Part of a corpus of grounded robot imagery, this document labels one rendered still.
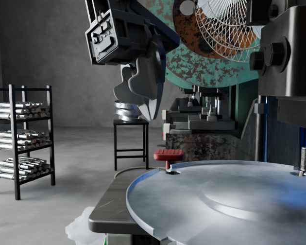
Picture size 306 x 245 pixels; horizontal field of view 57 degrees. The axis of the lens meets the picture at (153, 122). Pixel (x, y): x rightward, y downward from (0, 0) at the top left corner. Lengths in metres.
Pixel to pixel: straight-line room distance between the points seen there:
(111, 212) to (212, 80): 1.40
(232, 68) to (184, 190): 1.35
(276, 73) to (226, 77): 1.34
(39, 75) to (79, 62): 1.08
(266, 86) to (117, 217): 0.21
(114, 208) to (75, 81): 7.08
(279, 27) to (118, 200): 0.25
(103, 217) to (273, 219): 0.16
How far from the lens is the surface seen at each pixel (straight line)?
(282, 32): 0.31
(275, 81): 0.32
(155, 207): 0.30
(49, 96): 2.78
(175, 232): 0.26
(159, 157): 0.63
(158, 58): 0.42
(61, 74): 7.49
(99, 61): 0.43
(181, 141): 1.87
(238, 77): 1.66
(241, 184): 0.37
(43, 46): 7.72
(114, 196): 0.34
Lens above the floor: 0.90
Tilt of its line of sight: 6 degrees down
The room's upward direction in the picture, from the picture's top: straight up
